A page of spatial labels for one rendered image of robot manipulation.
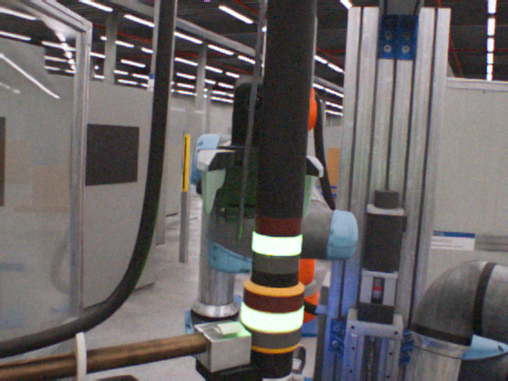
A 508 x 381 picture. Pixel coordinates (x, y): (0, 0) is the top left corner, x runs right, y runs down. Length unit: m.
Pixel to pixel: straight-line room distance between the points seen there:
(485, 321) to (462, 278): 0.07
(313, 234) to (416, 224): 0.60
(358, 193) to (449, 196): 1.05
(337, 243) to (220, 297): 0.48
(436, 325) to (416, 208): 0.51
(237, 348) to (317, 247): 0.40
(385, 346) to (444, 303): 0.50
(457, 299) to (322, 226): 0.23
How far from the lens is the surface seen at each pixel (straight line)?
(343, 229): 0.71
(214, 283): 1.12
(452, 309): 0.79
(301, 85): 0.32
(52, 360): 0.30
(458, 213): 2.28
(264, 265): 0.33
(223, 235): 0.69
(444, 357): 0.81
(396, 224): 1.18
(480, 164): 2.29
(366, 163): 1.24
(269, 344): 0.34
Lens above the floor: 1.68
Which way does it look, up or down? 5 degrees down
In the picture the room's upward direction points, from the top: 3 degrees clockwise
